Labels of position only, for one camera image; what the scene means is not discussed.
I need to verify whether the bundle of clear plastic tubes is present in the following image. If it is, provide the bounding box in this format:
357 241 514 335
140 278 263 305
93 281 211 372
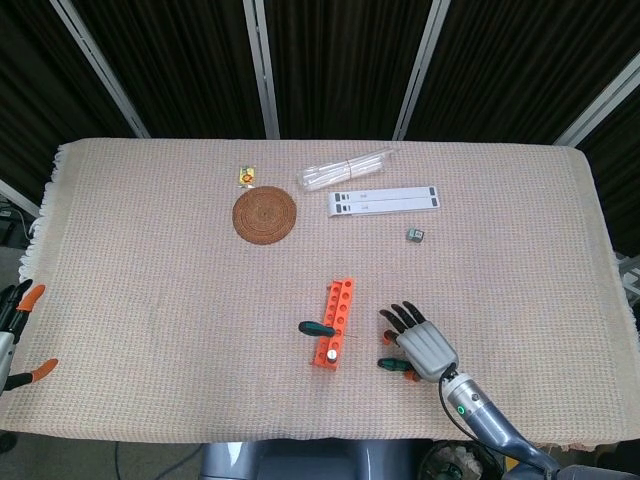
296 147 396 193

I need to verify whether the round woven rattan coaster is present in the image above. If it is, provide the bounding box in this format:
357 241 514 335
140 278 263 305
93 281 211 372
231 185 298 246

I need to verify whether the white partition frame post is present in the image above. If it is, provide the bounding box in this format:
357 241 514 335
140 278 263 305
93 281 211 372
552 64 640 147
243 0 280 140
49 0 151 139
392 0 451 141
0 178 41 217

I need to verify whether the white metal rack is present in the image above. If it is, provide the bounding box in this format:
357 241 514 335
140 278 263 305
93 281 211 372
617 251 640 307

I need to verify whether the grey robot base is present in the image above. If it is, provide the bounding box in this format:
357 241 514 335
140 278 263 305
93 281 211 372
199 439 434 480

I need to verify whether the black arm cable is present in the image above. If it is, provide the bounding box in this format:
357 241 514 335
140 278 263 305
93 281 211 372
438 364 551 469

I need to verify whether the green black waisted-handle screwdriver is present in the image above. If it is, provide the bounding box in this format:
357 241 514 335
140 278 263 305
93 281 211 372
376 357 416 374

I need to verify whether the black waste bin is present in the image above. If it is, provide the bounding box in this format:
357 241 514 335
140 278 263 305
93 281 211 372
419 439 506 480

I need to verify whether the beige woven tablecloth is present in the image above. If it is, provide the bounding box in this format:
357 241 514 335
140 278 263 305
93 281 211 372
0 137 640 450

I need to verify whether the teal black smooth-handled screwdriver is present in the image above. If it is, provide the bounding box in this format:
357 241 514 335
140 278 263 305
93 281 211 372
297 320 374 342

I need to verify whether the white folding laptop stand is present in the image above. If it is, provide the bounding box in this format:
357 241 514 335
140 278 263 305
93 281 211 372
327 185 442 219

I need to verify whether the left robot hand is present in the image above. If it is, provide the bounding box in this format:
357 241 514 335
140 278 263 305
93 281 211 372
0 280 60 396

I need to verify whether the orange tool holder block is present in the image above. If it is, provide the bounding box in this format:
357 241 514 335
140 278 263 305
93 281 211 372
310 277 357 371

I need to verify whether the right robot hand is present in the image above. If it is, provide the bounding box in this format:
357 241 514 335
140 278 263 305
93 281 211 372
378 300 460 384

